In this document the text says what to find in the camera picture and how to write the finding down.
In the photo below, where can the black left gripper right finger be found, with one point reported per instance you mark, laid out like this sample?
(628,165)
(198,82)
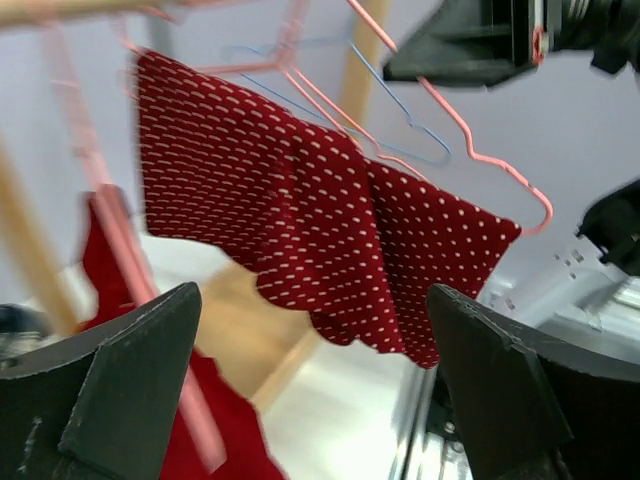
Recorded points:
(528,405)

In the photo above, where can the red polka dot skirt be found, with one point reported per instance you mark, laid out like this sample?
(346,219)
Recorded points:
(353,242)

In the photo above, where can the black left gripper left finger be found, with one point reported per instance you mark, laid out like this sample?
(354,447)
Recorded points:
(100,404)

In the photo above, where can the plain red skirt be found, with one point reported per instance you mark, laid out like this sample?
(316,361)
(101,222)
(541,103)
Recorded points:
(247,456)

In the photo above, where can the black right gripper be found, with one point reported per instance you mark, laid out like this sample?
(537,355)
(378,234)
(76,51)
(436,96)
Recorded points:
(482,43)

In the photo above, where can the light blue wire hanger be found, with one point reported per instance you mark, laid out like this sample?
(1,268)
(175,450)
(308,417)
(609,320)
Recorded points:
(357,85)

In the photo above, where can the wooden clothes rack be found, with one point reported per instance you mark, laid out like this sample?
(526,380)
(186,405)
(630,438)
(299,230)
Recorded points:
(24,239)

